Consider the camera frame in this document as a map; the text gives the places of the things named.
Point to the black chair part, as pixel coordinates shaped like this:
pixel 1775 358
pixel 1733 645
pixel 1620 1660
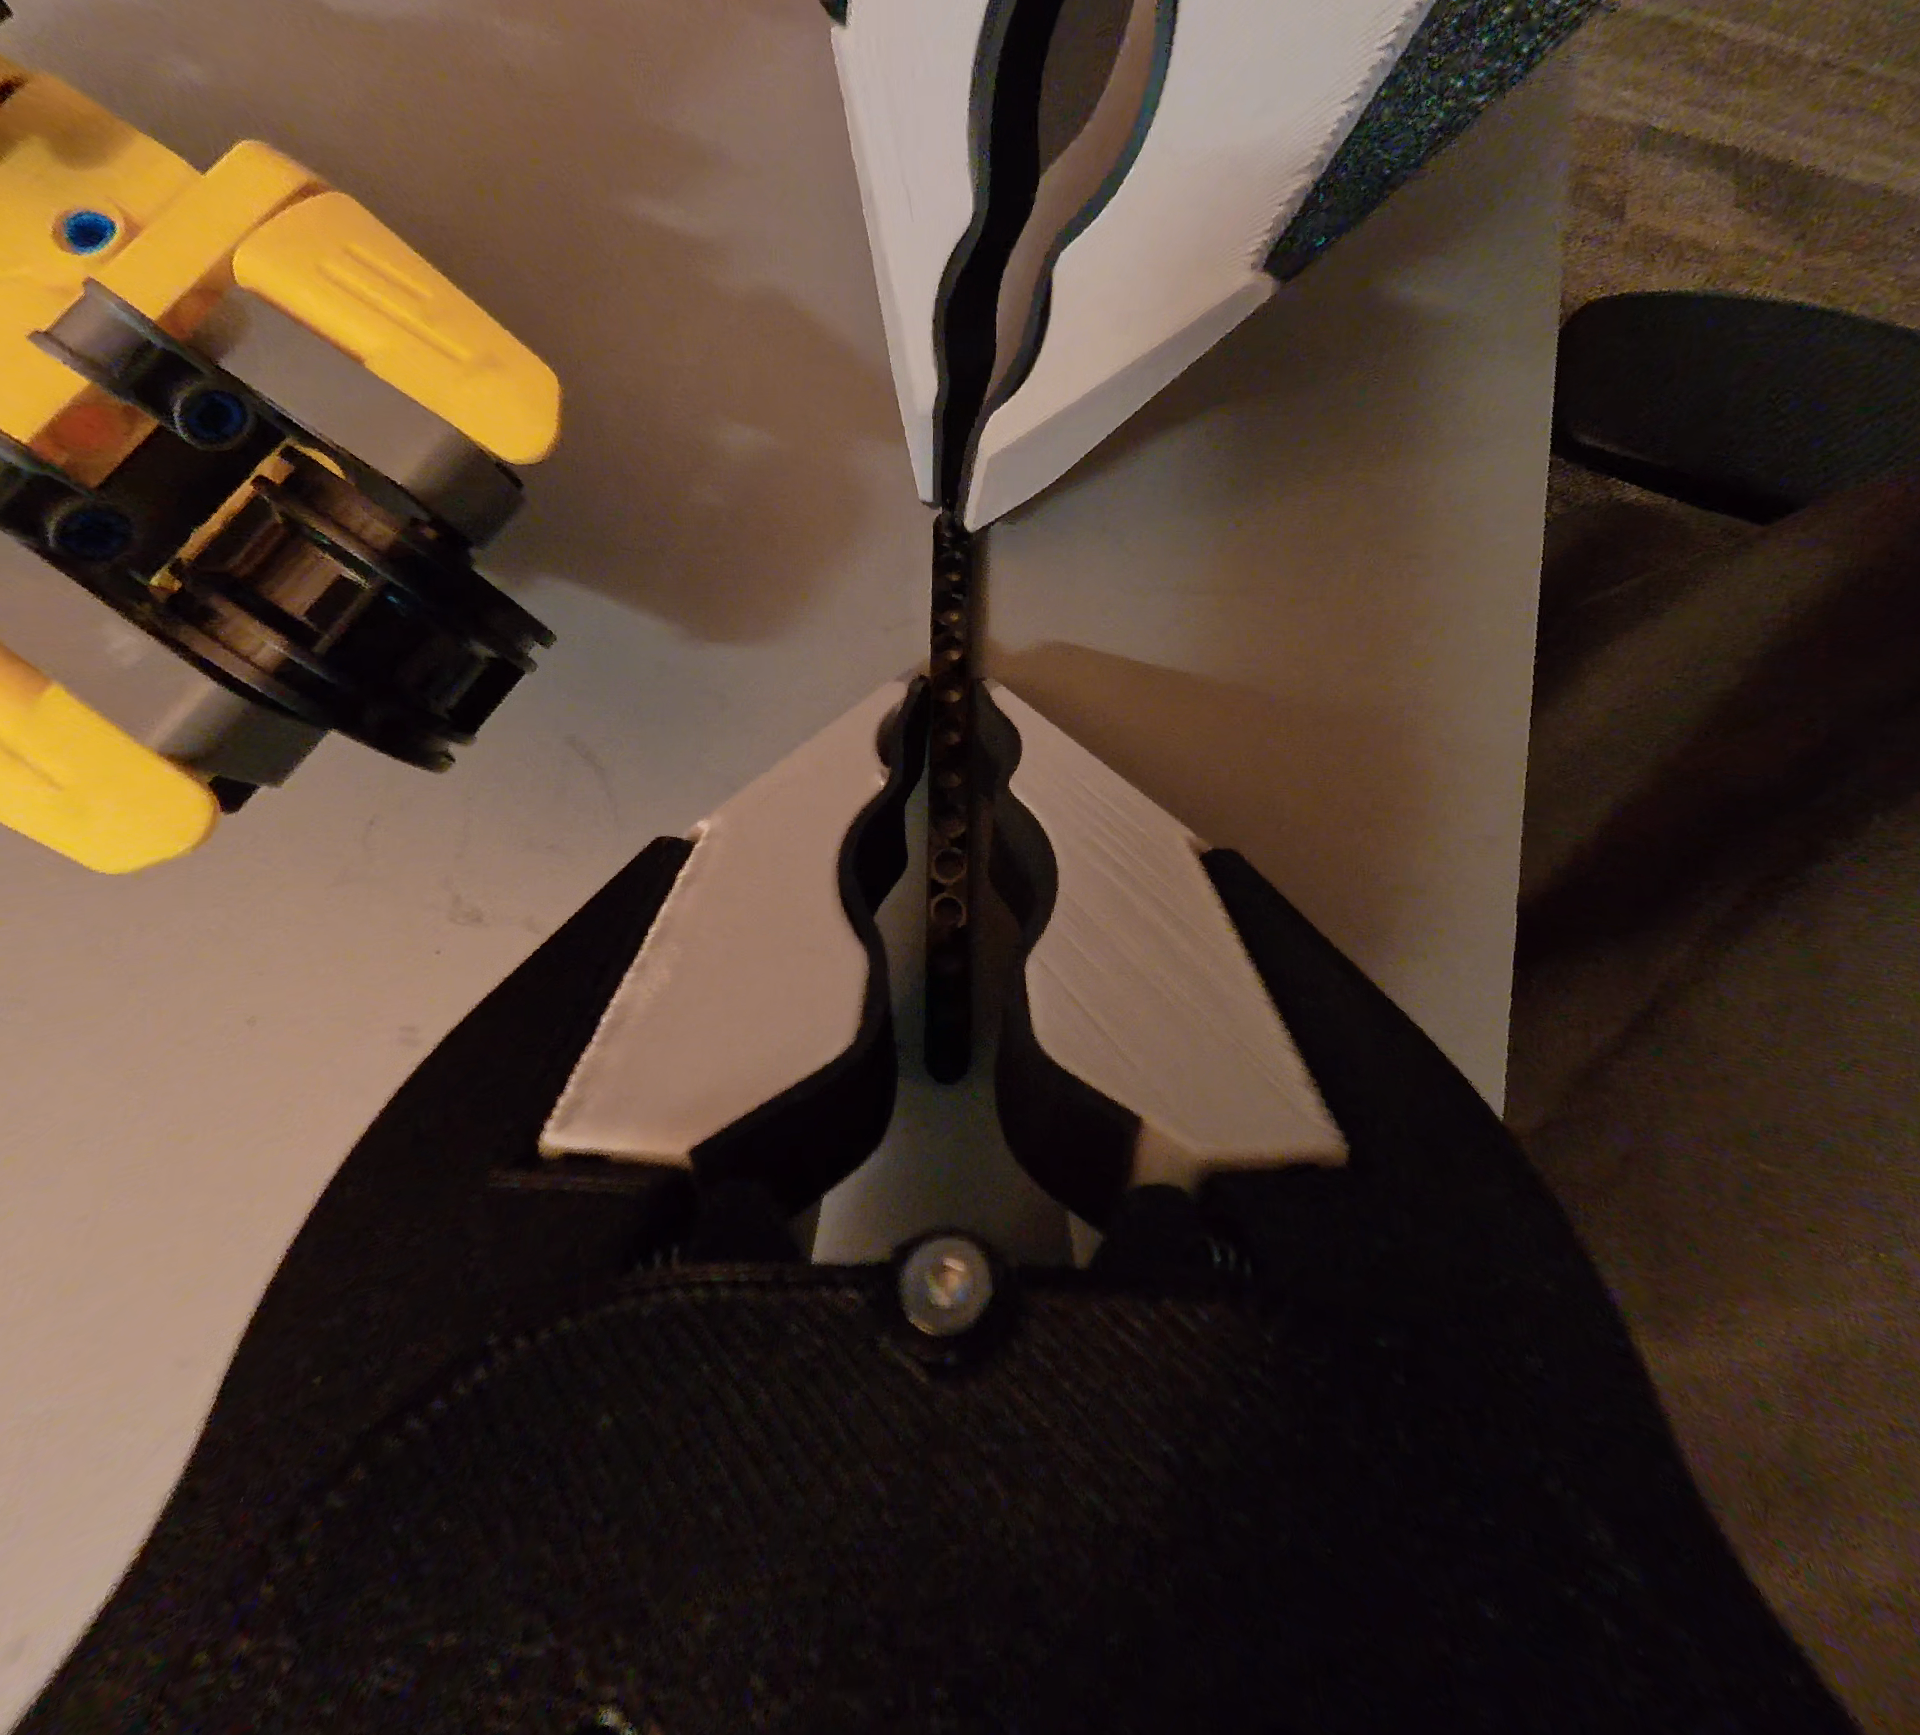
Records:
pixel 1741 400

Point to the short black toy beam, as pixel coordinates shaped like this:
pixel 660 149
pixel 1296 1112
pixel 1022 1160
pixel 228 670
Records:
pixel 957 789

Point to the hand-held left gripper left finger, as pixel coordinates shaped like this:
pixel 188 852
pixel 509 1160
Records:
pixel 719 1001

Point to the yellow toy brick vehicle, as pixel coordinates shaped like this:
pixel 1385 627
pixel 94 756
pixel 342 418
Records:
pixel 343 265

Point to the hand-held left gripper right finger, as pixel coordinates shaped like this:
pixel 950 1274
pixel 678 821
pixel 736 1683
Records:
pixel 1168 1001

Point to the person's grey trousers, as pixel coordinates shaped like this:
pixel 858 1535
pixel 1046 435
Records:
pixel 1724 1015

